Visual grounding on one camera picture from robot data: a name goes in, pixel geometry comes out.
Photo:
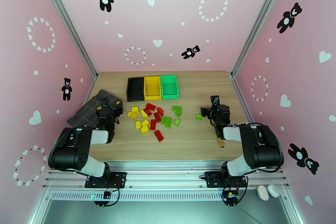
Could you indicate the small green lego brick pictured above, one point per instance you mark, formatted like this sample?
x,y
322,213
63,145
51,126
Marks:
x,y
177,122
199,117

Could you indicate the yellow lego brick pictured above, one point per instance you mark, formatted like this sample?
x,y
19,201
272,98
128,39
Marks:
x,y
144,113
144,130
145,122
138,124
135,109
132,115

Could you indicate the long red lego brick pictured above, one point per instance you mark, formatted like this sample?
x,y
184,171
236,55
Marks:
x,y
158,135

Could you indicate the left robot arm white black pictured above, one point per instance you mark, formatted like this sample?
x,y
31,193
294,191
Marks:
x,y
68,152

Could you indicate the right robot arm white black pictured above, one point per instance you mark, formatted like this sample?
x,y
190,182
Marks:
x,y
262,149

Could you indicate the black plastic bin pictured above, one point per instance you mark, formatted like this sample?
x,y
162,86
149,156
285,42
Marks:
x,y
135,88

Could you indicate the yellow plastic bin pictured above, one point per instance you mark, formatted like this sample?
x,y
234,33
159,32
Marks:
x,y
152,86

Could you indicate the green plastic bin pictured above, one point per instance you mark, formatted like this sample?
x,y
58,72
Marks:
x,y
169,85

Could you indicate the small black circuit board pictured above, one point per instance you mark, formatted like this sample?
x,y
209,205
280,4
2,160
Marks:
x,y
107,195
232,199

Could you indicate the white oval object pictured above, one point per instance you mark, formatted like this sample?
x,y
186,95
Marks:
x,y
262,193
273,190

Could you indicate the slotted metal strip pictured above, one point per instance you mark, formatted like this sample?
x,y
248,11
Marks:
x,y
168,196

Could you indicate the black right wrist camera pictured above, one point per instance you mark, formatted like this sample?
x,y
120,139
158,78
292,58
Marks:
x,y
215,100

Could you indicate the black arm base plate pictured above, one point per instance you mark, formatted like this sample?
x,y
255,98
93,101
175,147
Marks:
x,y
210,180
119,178

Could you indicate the aluminium rail platform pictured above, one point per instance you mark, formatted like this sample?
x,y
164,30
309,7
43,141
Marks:
x,y
168,176

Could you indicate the white heart wall sticker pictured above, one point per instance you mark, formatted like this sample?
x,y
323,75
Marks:
x,y
324,56
285,101

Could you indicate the aluminium frame post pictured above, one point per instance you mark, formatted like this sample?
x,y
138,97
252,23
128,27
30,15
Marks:
x,y
65,21
258,21

